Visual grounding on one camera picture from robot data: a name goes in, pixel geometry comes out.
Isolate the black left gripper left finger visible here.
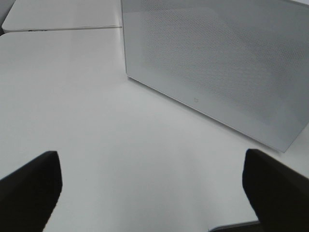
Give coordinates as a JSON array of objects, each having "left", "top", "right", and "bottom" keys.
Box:
[{"left": 0, "top": 151, "right": 63, "bottom": 232}]

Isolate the white microwave door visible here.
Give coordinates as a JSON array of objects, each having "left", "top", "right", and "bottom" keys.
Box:
[{"left": 121, "top": 0, "right": 309, "bottom": 152}]

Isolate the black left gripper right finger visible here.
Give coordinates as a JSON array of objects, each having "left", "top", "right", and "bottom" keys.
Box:
[{"left": 242, "top": 149, "right": 309, "bottom": 232}]

